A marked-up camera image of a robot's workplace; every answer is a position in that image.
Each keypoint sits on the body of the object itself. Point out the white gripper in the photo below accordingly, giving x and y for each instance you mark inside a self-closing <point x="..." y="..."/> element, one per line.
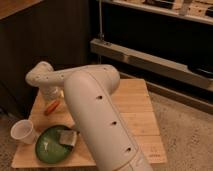
<point x="50" y="92"/>

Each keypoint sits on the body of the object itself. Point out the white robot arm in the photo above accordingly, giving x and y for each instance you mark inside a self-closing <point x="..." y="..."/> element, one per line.
<point x="87" y="92"/>

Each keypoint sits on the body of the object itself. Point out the grey sponge block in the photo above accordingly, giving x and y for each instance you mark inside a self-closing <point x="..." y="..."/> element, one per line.
<point x="68" y="137"/>

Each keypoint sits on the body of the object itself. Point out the white paper cup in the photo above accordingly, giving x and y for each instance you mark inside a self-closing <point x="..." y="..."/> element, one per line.
<point x="23" y="131"/>

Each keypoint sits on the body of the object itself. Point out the green plate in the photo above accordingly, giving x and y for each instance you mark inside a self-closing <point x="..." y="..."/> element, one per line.
<point x="48" y="149"/>

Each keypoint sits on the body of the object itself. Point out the metal pole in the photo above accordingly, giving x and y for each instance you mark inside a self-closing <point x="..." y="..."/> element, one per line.
<point x="101" y="34"/>

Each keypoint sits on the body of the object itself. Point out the upper shelf with items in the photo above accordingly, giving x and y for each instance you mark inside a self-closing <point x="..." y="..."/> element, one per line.
<point x="200" y="11"/>

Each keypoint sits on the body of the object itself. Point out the grey metal shelf rail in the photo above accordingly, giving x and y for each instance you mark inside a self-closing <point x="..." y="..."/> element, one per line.
<point x="163" y="67"/>

